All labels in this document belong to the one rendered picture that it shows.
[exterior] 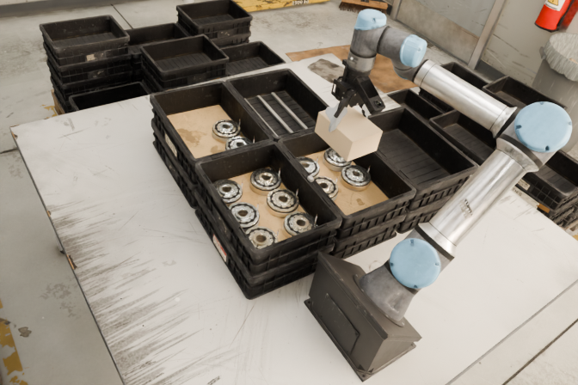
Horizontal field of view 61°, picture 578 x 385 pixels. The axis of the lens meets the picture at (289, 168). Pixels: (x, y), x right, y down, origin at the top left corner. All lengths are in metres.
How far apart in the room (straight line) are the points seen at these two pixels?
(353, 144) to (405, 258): 0.39
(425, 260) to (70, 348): 1.55
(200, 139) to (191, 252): 0.43
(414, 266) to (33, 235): 1.95
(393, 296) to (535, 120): 0.55
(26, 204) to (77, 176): 0.98
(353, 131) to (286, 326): 0.59
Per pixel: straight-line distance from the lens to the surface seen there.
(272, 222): 1.53
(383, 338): 1.26
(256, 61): 3.21
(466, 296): 1.72
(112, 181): 1.84
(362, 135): 1.45
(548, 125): 1.23
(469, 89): 1.40
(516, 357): 2.61
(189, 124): 1.87
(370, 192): 1.71
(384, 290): 1.35
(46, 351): 2.30
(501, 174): 1.22
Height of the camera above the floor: 1.96
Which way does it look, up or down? 41 degrees down
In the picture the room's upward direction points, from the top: 11 degrees clockwise
